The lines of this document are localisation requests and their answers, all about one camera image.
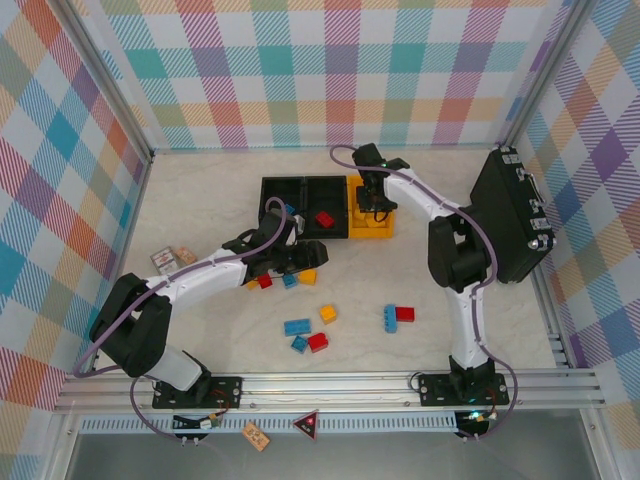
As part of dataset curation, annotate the yellow plastic bin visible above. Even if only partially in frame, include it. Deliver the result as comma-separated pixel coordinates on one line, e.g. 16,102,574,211
348,174,396,240

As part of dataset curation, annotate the white red small card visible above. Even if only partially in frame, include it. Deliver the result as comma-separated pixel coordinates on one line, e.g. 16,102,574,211
151,248,177,274

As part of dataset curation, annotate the black hard case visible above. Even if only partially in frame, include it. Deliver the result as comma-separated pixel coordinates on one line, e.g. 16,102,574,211
469,145,559,286

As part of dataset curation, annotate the red triangle sign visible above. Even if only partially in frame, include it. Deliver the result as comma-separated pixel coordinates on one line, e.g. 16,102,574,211
292,408,321,442

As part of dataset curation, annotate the orange tag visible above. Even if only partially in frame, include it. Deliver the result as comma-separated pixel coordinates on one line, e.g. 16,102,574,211
242,421,272,450

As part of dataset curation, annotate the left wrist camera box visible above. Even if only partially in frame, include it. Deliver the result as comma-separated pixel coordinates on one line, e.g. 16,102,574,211
285,214,306,246

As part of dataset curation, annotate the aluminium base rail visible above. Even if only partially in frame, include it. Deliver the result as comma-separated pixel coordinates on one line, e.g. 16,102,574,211
52,370,609,415

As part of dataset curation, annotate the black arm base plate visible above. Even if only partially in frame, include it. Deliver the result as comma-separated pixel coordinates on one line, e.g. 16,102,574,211
417,372,511,407
151,374,244,411

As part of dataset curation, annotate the slotted cable duct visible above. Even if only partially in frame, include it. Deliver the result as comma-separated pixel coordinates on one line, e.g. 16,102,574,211
79,415,464,435

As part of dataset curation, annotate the black power connector bracket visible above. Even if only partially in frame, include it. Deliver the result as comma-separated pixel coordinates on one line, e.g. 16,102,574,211
455,409,499,432
172,412,224,432

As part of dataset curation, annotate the aluminium frame post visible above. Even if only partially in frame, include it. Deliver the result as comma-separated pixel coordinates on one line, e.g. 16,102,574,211
498,0,597,151
58,0,154,164

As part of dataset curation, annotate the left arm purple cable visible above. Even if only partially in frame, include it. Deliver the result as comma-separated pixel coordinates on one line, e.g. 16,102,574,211
73,197,290,444

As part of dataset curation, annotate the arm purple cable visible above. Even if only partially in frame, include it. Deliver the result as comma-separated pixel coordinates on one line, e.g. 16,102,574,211
73,197,290,444
329,144,519,441

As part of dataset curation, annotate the aluminium side rail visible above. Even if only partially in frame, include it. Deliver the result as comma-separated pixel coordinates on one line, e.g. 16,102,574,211
528,272,575,372

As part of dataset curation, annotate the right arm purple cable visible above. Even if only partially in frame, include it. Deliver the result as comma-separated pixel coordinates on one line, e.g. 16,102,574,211
329,144,519,441

